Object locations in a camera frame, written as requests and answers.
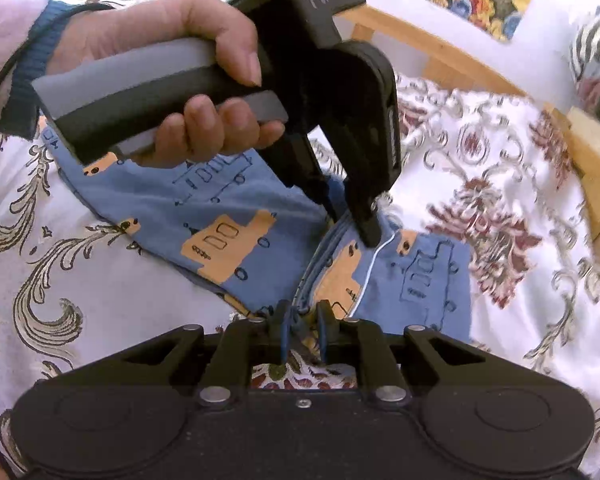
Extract blue patterned pyjama pants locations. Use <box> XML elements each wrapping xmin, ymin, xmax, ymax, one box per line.
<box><xmin>41</xmin><ymin>127</ymin><xmax>471</xmax><ymax>341</ymax></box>

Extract pink sleeve forearm blue cuff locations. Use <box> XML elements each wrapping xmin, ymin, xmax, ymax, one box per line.
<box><xmin>0</xmin><ymin>0</ymin><xmax>73</xmax><ymax>140</ymax></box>

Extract wooden bed frame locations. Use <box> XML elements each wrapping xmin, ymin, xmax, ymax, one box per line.
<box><xmin>54</xmin><ymin>0</ymin><xmax>600</xmax><ymax>271</ymax></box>

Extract white floral bed sheet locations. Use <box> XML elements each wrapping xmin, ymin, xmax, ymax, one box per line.
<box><xmin>0</xmin><ymin>0</ymin><xmax>600</xmax><ymax>478</ymax></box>

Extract bagged bedding bundle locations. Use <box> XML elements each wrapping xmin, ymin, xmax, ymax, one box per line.
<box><xmin>568</xmin><ymin>6</ymin><xmax>600</xmax><ymax>120</ymax></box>

